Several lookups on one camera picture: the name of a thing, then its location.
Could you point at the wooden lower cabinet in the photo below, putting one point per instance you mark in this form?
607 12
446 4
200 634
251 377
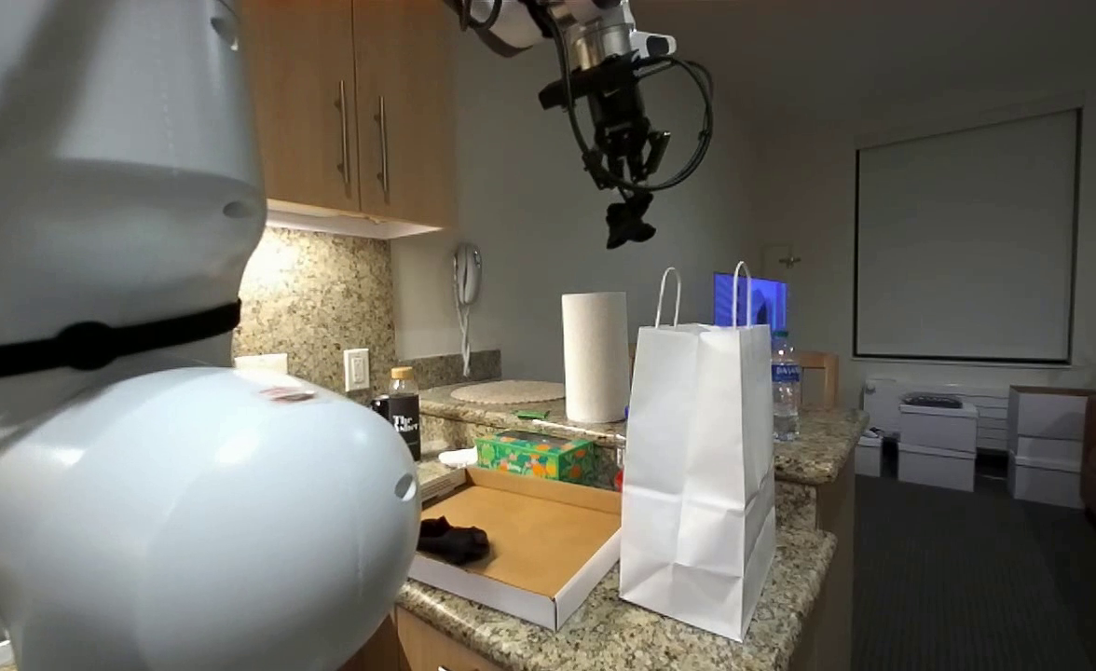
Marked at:
436 647

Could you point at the round woven placemat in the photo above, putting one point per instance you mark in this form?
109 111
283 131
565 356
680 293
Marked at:
504 394

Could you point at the wooden chair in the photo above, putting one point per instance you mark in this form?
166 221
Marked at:
821 377

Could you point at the white paper towel roll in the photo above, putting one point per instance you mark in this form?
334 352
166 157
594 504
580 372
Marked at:
594 360

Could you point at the white roller screen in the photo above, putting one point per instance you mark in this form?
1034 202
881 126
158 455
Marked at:
968 237

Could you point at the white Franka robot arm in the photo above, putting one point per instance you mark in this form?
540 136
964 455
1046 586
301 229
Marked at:
200 524

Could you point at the flat cardboard box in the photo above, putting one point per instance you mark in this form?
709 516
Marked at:
549 545

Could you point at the white wall phone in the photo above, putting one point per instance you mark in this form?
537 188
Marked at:
468 281

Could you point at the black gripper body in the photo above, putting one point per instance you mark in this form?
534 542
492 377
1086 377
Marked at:
622 100

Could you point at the glowing blue monitor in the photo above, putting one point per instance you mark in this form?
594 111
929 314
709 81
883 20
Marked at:
765 304

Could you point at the dark sauce bottle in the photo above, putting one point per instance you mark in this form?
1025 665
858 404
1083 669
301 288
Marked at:
404 416

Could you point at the small white storage box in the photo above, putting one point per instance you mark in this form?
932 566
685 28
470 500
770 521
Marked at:
870 455

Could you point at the white wall switch plate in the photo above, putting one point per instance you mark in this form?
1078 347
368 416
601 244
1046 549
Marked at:
261 363

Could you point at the clear water bottle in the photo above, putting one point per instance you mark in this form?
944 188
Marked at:
789 394

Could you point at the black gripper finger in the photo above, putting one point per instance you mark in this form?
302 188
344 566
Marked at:
653 156
614 157

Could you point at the wooden upper cabinets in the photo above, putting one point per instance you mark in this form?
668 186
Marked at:
310 115

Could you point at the white wall outlet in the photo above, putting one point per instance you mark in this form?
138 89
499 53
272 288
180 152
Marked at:
355 368

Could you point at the crumpled white napkin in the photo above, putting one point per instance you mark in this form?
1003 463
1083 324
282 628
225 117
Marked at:
458 455

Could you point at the white paper bag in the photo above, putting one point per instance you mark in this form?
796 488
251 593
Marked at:
698 496

